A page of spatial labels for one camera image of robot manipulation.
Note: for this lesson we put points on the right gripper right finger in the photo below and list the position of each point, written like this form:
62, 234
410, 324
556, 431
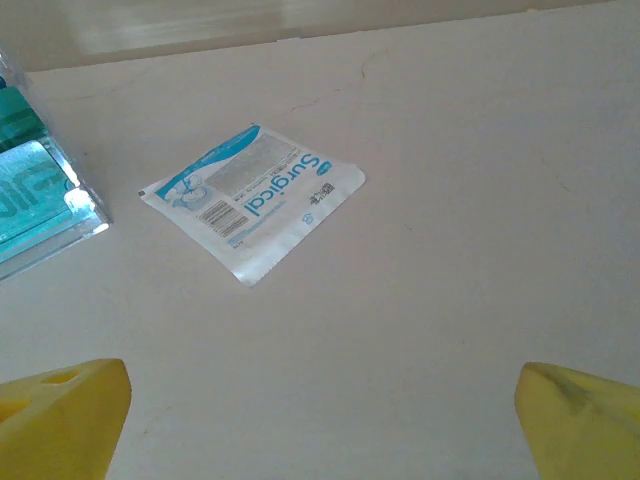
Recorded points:
590, 430

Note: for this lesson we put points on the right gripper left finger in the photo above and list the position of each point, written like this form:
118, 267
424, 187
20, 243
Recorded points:
55, 430

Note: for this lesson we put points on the white blue surgical packet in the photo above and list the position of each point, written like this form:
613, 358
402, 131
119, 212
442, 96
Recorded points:
260, 200

